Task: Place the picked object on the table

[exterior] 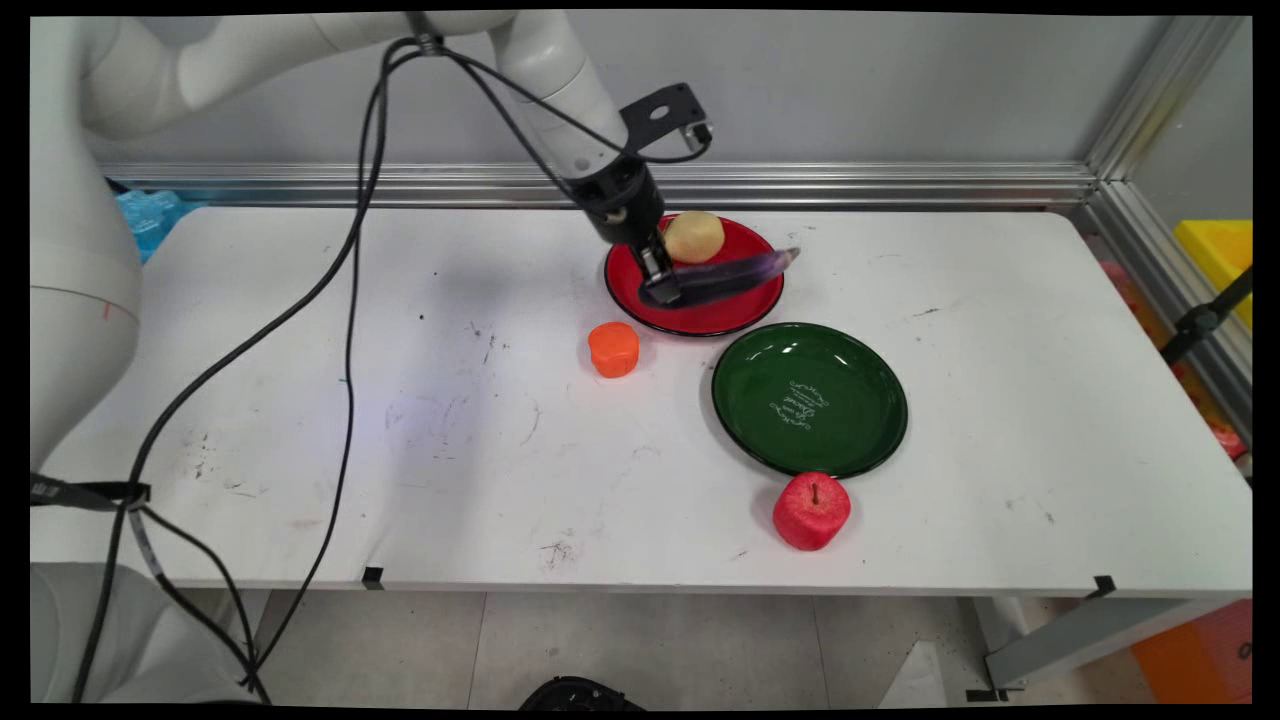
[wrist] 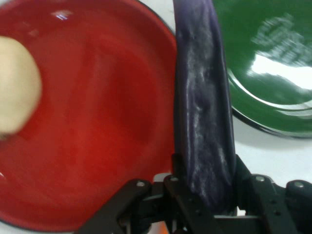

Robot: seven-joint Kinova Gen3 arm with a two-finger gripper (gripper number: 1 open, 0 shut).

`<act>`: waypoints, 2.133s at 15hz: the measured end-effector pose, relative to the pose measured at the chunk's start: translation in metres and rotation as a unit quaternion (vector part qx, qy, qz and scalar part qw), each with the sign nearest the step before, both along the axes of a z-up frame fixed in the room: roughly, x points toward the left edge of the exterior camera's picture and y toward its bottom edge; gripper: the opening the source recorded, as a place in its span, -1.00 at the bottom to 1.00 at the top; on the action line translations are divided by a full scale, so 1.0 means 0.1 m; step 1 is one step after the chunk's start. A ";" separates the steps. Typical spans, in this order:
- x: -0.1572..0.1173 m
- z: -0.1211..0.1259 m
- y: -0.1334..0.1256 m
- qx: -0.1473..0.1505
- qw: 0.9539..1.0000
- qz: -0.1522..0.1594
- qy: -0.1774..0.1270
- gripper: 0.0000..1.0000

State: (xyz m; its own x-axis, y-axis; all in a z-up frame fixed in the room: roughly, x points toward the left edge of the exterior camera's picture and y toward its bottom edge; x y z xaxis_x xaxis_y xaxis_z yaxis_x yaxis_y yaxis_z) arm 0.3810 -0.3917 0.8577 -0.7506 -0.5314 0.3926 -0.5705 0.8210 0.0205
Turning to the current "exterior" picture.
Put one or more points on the blue bubble wrap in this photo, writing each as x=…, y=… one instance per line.
x=155, y=220

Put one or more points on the black tape marker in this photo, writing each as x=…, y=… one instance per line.
x=373, y=577
x=1104, y=586

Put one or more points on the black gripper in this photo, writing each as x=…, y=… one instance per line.
x=620, y=205

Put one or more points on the horizontal aluminium frame rail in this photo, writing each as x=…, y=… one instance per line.
x=850, y=186

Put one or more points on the red plate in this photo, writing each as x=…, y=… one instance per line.
x=720, y=312

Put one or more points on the upright aluminium frame post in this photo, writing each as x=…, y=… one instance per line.
x=1160, y=90

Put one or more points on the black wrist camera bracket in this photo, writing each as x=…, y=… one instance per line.
x=662, y=112

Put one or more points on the yellow plastic bin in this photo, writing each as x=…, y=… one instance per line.
x=1220, y=255

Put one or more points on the yellow toy potato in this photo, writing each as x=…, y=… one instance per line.
x=696, y=236

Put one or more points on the grey table leg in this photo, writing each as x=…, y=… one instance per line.
x=1080, y=640
x=248, y=620

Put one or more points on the side aluminium frame rail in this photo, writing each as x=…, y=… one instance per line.
x=1170, y=290

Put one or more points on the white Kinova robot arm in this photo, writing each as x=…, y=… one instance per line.
x=80, y=250

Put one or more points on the green plate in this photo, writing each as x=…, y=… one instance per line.
x=810, y=400

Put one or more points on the purple toy eggplant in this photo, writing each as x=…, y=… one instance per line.
x=730, y=278

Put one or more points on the orange box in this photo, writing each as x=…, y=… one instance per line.
x=1195, y=650

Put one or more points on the red toy apple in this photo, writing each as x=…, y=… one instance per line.
x=811, y=512

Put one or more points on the black round floor object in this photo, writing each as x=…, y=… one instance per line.
x=580, y=694

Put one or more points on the orange toy fruit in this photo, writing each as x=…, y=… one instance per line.
x=614, y=350

